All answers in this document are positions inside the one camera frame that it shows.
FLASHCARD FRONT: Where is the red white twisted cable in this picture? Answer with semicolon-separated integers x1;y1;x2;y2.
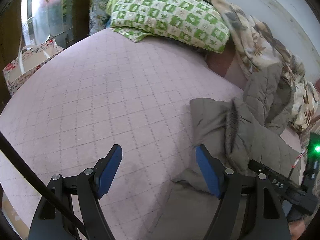
289;148;308;178

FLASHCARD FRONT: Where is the grey quilted jacket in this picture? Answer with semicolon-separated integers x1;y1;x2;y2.
152;64;304;240

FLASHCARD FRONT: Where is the floral quilted curtain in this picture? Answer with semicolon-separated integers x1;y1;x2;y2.
89;0;120;35

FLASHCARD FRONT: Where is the pink quilted bed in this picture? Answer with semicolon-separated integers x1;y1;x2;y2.
0;27;303;240

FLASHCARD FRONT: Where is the green checked pillow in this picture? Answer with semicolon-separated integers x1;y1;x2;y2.
106;0;230;54
112;26;151;43

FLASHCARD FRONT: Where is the white red patterned gift bag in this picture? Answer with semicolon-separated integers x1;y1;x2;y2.
2;39;66;98

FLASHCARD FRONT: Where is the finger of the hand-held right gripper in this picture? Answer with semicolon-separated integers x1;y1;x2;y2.
248;159;314;215

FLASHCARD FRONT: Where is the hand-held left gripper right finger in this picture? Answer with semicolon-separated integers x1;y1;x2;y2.
195;144;292;240

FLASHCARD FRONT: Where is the glass door pane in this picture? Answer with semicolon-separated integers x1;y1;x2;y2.
21;0;75;48

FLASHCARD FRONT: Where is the beige floral blanket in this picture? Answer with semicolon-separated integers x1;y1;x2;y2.
197;0;320;133

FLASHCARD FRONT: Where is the black cable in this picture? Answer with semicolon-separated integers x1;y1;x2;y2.
0;132;87;234

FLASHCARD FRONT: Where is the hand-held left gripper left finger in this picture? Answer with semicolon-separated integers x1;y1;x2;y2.
28;144;123;240

